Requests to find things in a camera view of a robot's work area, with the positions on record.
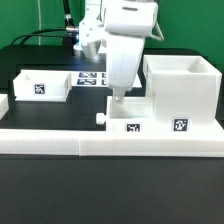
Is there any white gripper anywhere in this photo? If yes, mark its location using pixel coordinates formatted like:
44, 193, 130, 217
106, 34, 145, 104

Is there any white front drawer tray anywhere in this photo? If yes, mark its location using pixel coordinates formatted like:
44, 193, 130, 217
96, 96, 155, 133

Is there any white drawer tray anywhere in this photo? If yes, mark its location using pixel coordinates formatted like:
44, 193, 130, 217
13, 70, 72, 102
96, 96, 155, 133

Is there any white drawer cabinet box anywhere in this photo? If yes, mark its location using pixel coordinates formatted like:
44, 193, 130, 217
143, 55, 222, 131

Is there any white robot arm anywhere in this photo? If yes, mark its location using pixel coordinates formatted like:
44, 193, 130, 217
73, 0, 164, 102

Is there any white rear drawer tray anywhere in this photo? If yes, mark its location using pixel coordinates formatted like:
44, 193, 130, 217
13, 70, 72, 102

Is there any white marker tag sheet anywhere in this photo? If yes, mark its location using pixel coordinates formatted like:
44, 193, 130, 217
70, 71, 143, 89

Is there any white foam L-shaped fence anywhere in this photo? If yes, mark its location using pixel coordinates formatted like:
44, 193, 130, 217
0, 93, 224, 158

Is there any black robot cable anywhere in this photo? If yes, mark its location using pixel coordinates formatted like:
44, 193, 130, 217
10, 0, 80, 46

